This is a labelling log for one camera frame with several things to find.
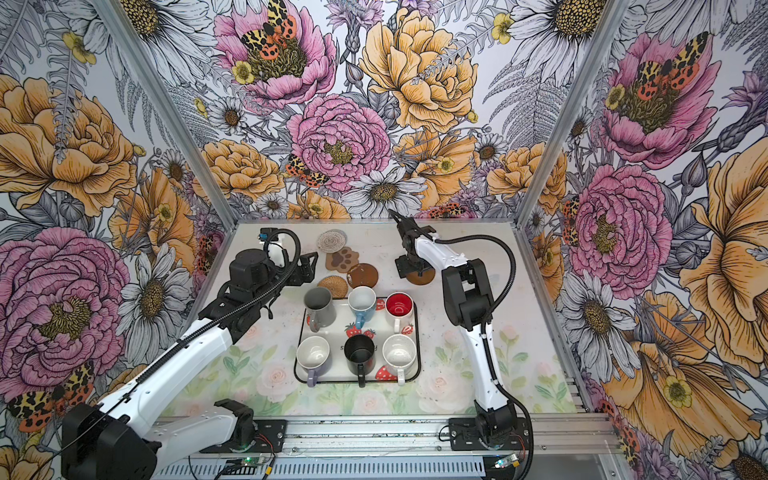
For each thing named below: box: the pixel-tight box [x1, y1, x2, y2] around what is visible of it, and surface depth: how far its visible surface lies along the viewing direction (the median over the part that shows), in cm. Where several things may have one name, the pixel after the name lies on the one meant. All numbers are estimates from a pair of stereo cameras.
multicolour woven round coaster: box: [316, 229, 348, 253], surface depth 118 cm
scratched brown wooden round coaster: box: [347, 263, 379, 288], surface depth 107 cm
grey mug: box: [303, 287, 336, 333], surface depth 89 cm
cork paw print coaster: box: [325, 246, 359, 273], surface depth 113 cm
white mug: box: [382, 333, 417, 386], surface depth 83 cm
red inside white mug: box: [385, 292, 414, 333], surface depth 91 cm
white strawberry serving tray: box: [294, 298, 421, 388], surface depth 87 cm
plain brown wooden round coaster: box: [406, 268, 436, 286], surface depth 107 cm
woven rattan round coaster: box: [317, 275, 349, 299], surface depth 104 cm
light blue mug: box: [347, 285, 377, 330], surface depth 91 cm
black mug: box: [344, 334, 376, 388], surface depth 83 cm
